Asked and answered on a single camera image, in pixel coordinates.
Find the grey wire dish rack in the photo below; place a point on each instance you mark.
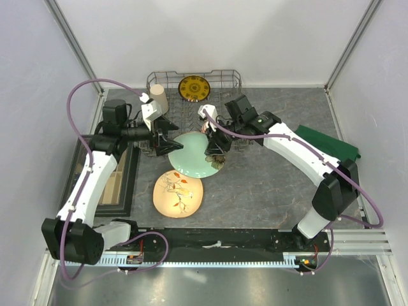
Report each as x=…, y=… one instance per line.
x=224, y=84

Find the cream bird pattern plate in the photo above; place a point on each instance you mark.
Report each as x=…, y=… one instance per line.
x=176, y=195

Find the beige plastic cup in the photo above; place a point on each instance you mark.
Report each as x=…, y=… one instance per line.
x=157, y=93

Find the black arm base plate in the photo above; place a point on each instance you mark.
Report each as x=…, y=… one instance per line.
x=211, y=245

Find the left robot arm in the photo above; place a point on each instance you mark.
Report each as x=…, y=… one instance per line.
x=71, y=236

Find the green folded cloth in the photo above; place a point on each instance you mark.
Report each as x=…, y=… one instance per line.
x=327, y=144

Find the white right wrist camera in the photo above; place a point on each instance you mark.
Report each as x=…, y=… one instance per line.
x=208, y=114

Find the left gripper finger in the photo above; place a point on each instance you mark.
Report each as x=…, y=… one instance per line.
x=167, y=125
x=166, y=146

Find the yellow black patterned plate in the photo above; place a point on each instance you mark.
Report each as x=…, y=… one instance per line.
x=194, y=88

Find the mint green flower plate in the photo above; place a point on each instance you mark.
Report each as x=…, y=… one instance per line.
x=191, y=160

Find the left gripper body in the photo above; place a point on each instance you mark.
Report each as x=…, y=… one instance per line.
x=154, y=128

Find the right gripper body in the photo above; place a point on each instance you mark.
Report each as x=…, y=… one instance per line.
x=220, y=135

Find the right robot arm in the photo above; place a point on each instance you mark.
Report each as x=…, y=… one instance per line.
x=336, y=180

